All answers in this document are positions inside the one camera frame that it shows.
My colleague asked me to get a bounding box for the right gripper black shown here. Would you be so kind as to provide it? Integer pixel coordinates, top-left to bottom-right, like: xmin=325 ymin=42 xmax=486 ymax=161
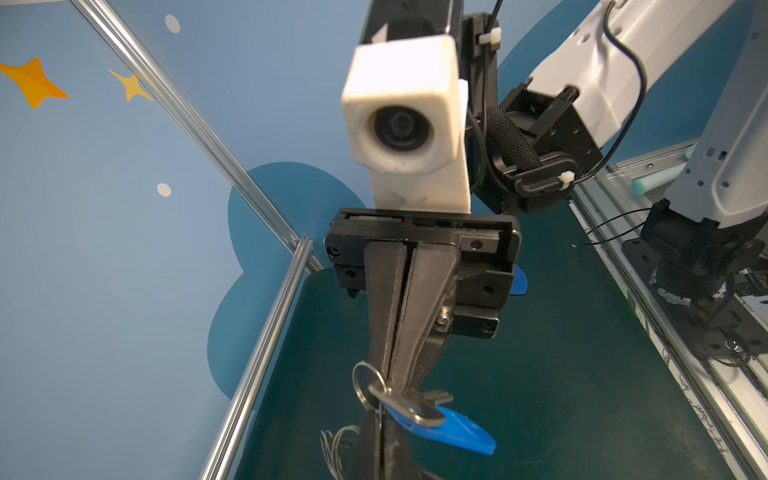
xmin=324 ymin=209 xmax=522 ymax=393

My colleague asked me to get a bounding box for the blue trowel wooden handle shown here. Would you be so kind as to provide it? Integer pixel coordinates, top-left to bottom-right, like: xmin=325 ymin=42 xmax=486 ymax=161
xmin=509 ymin=264 xmax=529 ymax=296

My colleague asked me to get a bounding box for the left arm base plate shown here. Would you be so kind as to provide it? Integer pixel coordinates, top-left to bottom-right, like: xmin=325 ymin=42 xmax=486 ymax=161
xmin=622 ymin=239 xmax=767 ymax=360

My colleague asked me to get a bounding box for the silver key blue tag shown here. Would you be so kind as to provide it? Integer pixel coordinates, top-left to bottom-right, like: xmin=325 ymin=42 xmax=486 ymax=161
xmin=351 ymin=361 xmax=497 ymax=456

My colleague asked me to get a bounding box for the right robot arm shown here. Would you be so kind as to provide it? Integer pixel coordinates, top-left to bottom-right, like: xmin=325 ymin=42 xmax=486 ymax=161
xmin=325 ymin=1 xmax=729 ymax=407

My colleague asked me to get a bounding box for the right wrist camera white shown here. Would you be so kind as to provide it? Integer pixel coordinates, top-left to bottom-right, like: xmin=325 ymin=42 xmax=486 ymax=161
xmin=341 ymin=1 xmax=471 ymax=214

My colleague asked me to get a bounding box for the grey keyring yellow handle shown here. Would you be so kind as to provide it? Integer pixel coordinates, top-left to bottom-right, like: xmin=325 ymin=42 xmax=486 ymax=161
xmin=319 ymin=425 xmax=360 ymax=480

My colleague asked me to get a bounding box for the teal cylinder stick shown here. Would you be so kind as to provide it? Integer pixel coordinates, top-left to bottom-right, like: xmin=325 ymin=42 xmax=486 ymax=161
xmin=631 ymin=162 xmax=687 ymax=195

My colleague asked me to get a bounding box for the aluminium frame rail back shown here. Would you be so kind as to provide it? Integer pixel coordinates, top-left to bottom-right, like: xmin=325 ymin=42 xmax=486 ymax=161
xmin=199 ymin=236 xmax=314 ymax=480

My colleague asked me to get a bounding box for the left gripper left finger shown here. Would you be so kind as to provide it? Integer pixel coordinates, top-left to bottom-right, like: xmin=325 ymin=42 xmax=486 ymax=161
xmin=344 ymin=411 xmax=382 ymax=480

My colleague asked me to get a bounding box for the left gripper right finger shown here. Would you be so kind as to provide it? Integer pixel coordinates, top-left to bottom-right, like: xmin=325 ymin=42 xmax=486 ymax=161
xmin=379 ymin=414 xmax=440 ymax=480

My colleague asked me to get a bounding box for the aluminium frame rail right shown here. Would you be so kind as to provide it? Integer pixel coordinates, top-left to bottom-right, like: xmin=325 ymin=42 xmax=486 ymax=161
xmin=73 ymin=0 xmax=312 ymax=253

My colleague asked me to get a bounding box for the aluminium frame rail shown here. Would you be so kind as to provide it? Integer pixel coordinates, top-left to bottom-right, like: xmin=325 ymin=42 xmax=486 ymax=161
xmin=199 ymin=236 xmax=314 ymax=480
xmin=73 ymin=0 xmax=312 ymax=253

